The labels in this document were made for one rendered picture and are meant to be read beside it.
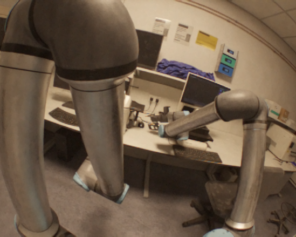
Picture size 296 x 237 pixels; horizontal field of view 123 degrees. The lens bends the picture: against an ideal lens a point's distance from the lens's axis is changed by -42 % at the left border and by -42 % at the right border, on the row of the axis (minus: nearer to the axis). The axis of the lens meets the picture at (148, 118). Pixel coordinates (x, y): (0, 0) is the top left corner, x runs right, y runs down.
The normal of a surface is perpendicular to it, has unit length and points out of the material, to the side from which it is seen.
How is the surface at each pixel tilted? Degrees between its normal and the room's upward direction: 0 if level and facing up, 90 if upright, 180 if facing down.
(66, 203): 0
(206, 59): 90
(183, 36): 90
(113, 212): 0
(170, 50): 90
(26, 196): 85
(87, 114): 111
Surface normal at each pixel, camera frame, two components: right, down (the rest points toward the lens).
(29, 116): 0.91, 0.33
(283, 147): -0.97, -0.25
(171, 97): -0.04, 0.34
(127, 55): 0.84, 0.32
